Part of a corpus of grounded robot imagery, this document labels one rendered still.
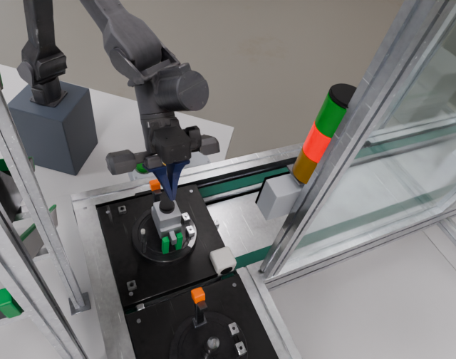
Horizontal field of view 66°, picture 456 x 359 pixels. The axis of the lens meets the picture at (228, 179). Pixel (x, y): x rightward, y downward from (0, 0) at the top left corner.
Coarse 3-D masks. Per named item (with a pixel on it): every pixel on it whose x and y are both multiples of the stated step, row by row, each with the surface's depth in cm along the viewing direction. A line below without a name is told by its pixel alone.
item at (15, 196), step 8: (0, 160) 54; (32, 160) 55; (0, 168) 55; (8, 168) 55; (0, 176) 40; (8, 176) 43; (0, 184) 40; (8, 184) 43; (0, 192) 40; (8, 192) 43; (16, 192) 46; (0, 200) 40; (8, 200) 42; (16, 200) 46; (8, 208) 42; (16, 208) 45; (8, 216) 42
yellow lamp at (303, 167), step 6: (300, 156) 53; (306, 156) 51; (300, 162) 53; (306, 162) 52; (312, 162) 51; (294, 168) 55; (300, 168) 53; (306, 168) 52; (312, 168) 52; (294, 174) 55; (300, 174) 54; (306, 174) 53; (300, 180) 55; (306, 180) 54
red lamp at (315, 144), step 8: (312, 128) 49; (312, 136) 49; (320, 136) 48; (304, 144) 52; (312, 144) 49; (320, 144) 48; (304, 152) 52; (312, 152) 50; (320, 152) 49; (312, 160) 51
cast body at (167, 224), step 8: (168, 200) 68; (152, 208) 71; (160, 208) 67; (168, 208) 67; (176, 208) 69; (152, 216) 72; (160, 216) 67; (168, 216) 67; (176, 216) 68; (160, 224) 67; (168, 224) 69; (176, 224) 70; (160, 232) 69; (168, 232) 70; (176, 232) 71; (176, 240) 69
